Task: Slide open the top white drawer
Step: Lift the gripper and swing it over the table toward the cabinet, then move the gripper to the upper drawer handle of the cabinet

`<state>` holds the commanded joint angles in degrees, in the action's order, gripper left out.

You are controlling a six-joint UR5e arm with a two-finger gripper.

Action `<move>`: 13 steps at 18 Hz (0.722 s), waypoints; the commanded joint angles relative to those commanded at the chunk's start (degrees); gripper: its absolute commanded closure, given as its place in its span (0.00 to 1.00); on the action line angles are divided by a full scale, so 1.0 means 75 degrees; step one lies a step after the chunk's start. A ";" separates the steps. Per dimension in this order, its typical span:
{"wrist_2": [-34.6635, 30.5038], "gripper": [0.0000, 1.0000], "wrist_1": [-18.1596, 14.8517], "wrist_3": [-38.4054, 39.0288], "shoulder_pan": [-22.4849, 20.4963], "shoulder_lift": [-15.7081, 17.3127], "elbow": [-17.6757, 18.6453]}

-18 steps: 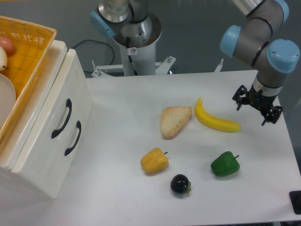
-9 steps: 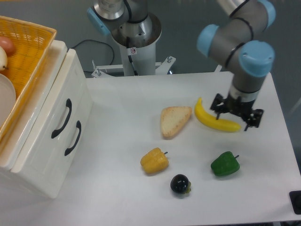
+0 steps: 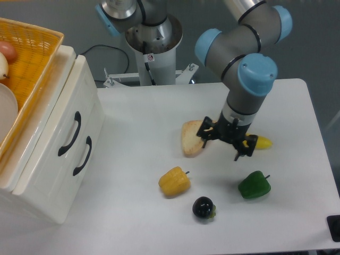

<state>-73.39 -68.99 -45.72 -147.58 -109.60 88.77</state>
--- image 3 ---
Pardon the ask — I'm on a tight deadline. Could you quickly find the black device at edge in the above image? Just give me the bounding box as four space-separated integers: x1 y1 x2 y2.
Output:
327 215 340 242

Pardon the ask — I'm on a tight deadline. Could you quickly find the white plate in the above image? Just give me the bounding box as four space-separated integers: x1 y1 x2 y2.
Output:
0 83 18 143

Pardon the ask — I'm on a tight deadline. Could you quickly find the pale yellow pear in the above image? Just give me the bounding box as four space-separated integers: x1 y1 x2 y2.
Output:
0 53 9 80

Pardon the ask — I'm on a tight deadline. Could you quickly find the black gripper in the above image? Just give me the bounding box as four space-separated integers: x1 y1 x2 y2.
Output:
197 113 258 161

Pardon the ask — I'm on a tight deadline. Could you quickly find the white metal bracket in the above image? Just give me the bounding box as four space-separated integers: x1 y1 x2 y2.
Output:
103 63 199 88

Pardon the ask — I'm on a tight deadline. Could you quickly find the toast bread slice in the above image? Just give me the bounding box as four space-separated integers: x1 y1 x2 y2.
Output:
181 120 208 158

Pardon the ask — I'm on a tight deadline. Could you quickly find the green bell pepper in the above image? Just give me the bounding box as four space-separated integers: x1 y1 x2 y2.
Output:
237 171 271 199

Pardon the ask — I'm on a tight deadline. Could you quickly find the dark purple eggplant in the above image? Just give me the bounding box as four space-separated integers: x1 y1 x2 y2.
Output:
192 197 216 219

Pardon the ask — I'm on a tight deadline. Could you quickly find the white drawer cabinet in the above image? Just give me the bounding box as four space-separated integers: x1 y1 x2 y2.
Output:
1 46 105 224

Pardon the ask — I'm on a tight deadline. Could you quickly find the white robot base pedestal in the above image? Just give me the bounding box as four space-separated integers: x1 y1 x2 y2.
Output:
95 0 184 86

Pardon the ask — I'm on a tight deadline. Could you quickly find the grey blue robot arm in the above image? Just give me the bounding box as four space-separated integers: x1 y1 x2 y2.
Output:
194 1 293 159

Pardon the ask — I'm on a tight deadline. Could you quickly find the yellow bell pepper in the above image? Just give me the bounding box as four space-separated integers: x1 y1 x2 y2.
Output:
158 166 191 197

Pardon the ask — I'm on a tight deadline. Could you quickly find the red apple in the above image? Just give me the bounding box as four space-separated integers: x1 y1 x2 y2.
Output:
0 41 18 63

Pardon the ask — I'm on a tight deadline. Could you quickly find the yellow woven basket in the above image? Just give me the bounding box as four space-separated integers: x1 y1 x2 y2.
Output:
1 18 64 156

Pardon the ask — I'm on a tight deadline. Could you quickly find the black cable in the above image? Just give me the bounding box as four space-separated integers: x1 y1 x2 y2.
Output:
78 44 130 82

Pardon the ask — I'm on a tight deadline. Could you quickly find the yellow banana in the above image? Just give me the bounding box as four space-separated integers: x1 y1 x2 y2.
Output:
243 133 273 150

